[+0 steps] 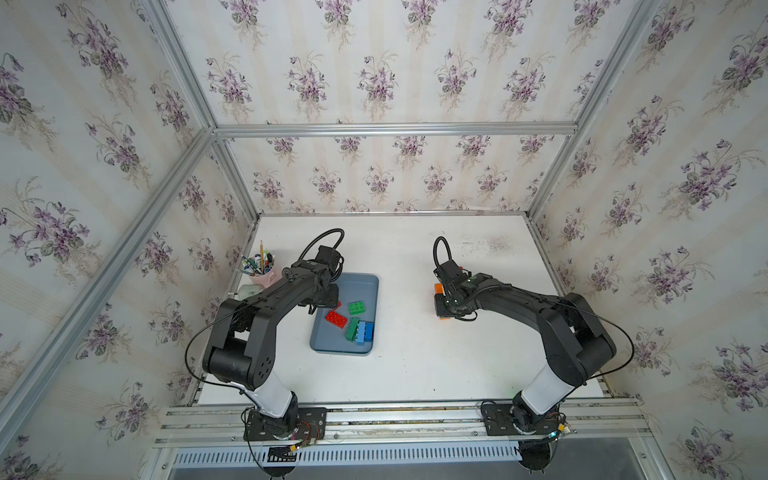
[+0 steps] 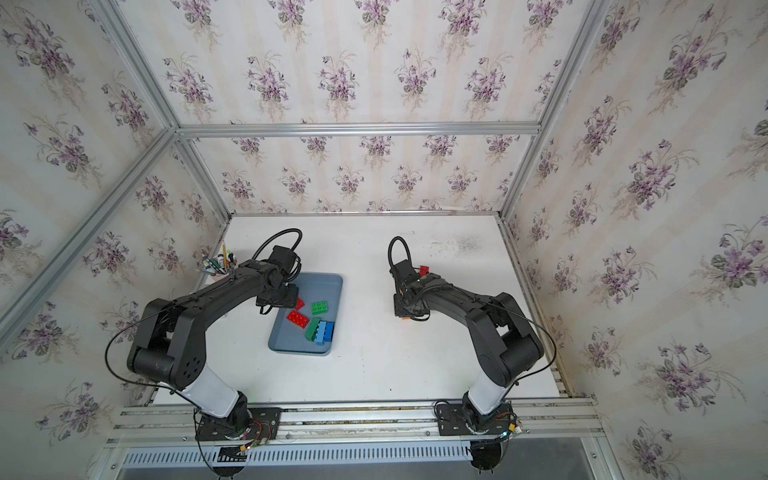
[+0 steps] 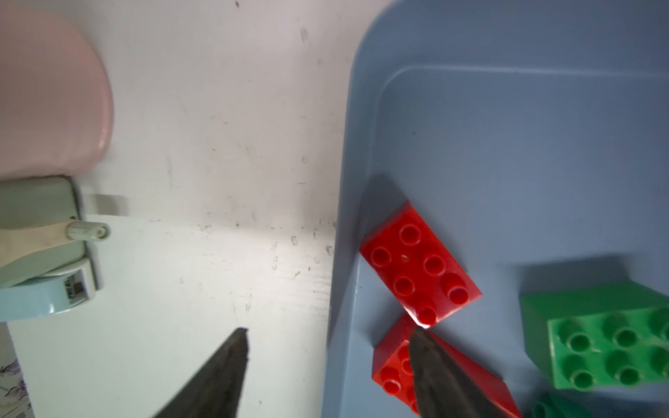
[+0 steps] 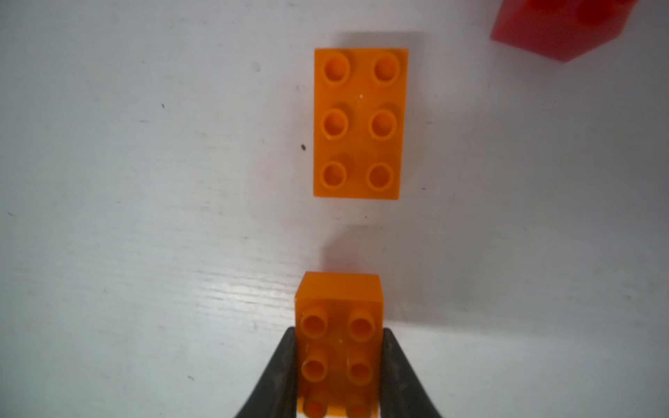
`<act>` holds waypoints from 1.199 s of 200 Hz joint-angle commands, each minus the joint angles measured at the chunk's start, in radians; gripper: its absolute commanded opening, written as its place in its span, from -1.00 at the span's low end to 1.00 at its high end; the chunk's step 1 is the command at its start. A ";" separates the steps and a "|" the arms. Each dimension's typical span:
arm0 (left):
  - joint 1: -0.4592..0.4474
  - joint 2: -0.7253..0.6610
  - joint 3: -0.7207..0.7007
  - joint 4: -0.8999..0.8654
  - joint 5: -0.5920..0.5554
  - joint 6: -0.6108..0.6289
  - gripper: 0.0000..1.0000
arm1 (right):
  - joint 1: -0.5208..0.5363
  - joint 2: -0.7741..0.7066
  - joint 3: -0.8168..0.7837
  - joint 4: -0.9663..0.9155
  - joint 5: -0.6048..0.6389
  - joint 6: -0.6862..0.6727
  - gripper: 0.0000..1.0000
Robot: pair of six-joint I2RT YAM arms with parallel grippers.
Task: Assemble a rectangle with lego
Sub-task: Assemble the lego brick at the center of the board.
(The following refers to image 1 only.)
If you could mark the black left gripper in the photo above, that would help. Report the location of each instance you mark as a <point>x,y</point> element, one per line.
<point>331,301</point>

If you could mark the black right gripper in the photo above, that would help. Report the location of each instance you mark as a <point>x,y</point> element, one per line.
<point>440,311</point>

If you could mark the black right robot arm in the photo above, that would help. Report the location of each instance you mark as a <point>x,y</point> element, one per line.
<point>575,342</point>

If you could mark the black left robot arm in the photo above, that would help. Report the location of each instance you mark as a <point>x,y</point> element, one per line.
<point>241,349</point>

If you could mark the long dark green lego brick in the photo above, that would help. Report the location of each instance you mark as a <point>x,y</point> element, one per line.
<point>351,331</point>

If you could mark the light blue lego brick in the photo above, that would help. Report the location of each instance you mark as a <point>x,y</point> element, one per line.
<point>360,334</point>

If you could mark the blue plastic tray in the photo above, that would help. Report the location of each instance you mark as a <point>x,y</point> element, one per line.
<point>326,338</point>

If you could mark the pink pen holder cup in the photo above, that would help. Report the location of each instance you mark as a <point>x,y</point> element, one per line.
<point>270,277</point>

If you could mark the pale green lotion bottle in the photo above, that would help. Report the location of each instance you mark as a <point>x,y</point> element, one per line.
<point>248,290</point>

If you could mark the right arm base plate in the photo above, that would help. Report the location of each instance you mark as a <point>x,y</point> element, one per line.
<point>506,419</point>

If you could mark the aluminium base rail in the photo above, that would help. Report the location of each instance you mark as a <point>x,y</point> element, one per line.
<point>348,434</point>

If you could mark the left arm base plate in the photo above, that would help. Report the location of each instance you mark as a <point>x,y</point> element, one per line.
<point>285,423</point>

